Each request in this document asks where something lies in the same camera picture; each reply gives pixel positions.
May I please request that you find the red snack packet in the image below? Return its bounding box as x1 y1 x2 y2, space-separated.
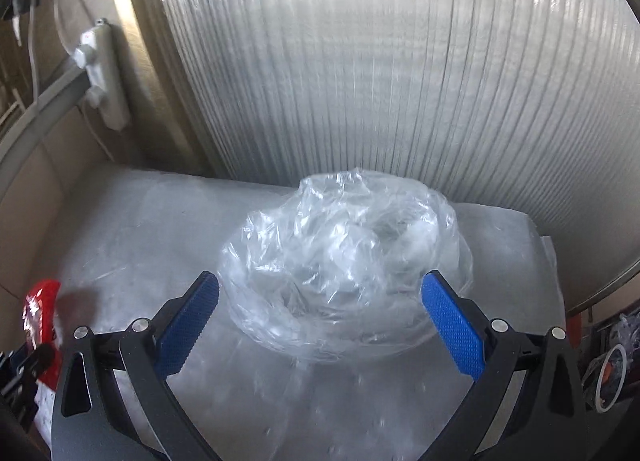
22 279 63 387

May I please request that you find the white power strip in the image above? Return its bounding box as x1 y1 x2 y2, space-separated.
74 18 130 130

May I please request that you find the white cable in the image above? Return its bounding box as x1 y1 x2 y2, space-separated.
27 0 68 109

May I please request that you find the clear plastic bag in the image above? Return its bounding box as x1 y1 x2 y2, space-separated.
220 167 473 357

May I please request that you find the translucent corrugated panel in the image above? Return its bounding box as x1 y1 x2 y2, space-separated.
145 0 640 312

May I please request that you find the metal rail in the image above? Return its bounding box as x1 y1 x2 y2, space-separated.
0 61 96 182

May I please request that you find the grey padded mat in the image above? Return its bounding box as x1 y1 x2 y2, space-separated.
30 163 568 461

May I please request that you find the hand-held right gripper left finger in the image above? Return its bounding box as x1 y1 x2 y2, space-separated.
50 271 221 461

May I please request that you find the power strip cord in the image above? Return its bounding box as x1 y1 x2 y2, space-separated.
80 103 117 162

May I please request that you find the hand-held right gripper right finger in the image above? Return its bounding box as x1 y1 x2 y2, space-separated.
421 270 591 461

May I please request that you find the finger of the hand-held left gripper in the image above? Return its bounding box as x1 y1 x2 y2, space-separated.
20 343 57 381

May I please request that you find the white ring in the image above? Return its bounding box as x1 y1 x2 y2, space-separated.
592 345 630 413

